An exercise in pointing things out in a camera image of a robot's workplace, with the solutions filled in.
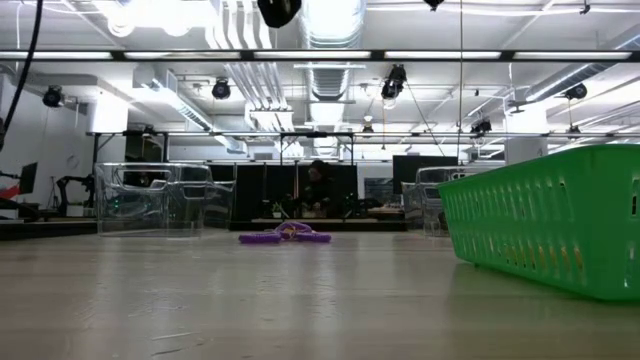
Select person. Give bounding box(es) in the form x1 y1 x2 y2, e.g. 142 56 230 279
287 159 346 220

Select black background rig frame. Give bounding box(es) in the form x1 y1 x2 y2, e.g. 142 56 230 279
85 129 640 166

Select silver ventilation duct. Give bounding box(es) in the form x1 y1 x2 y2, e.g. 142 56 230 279
298 0 367 104

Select black partition panels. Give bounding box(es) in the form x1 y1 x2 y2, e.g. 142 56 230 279
207 163 359 222

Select yellow spring keychain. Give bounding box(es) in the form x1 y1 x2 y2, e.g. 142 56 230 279
503 243 585 271

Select clear acrylic bin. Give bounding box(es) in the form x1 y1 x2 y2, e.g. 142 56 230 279
401 164 506 238
93 161 237 237

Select large black screen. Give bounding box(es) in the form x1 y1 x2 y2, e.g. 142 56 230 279
392 154 460 195

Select black hanging cable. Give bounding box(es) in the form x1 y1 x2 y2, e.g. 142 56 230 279
0 0 45 151

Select green slotted plastic basket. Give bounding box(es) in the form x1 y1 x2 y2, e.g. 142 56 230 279
437 143 640 302

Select purple spring keychain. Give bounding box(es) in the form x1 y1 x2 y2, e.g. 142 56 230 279
273 220 315 242
298 231 333 245

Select small black monitor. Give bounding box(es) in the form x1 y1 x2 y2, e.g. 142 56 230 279
18 161 39 196

